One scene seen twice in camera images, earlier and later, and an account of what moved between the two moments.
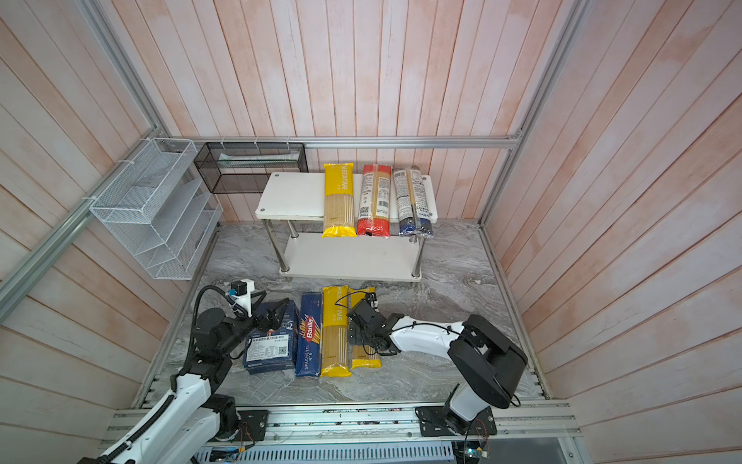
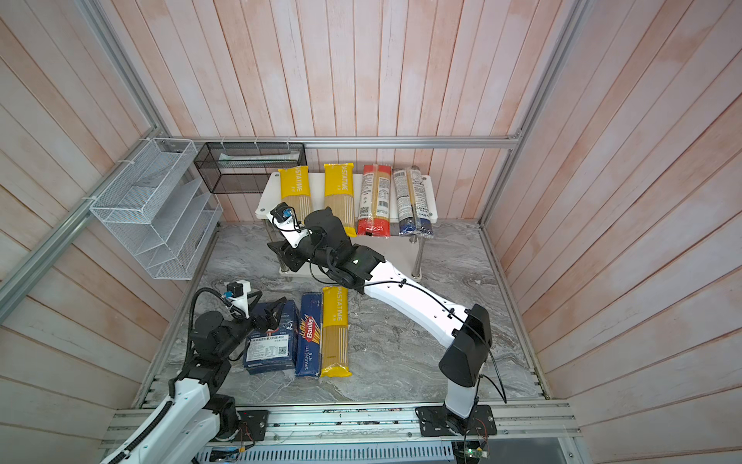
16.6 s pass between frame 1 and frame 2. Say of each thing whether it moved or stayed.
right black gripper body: moved
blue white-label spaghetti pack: stayed
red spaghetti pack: stayed
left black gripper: stayed
